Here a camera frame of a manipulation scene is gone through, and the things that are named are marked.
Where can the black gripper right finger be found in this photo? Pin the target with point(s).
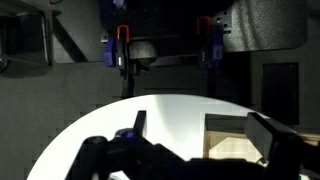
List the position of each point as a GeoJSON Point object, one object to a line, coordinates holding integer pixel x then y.
{"type": "Point", "coordinates": [270, 136]}

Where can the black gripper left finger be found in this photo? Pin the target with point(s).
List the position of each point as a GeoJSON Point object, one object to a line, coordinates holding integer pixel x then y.
{"type": "Point", "coordinates": [140, 122]}

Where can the dark metal frame stand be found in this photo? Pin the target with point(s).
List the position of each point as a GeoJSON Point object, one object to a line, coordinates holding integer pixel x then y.
{"type": "Point", "coordinates": [26, 36]}

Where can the slatted wooden tray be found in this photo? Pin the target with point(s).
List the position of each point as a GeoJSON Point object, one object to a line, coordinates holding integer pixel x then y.
{"type": "Point", "coordinates": [226, 146]}

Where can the black textured mounting plate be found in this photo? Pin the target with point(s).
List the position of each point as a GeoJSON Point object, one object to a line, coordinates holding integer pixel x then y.
{"type": "Point", "coordinates": [266, 26]}

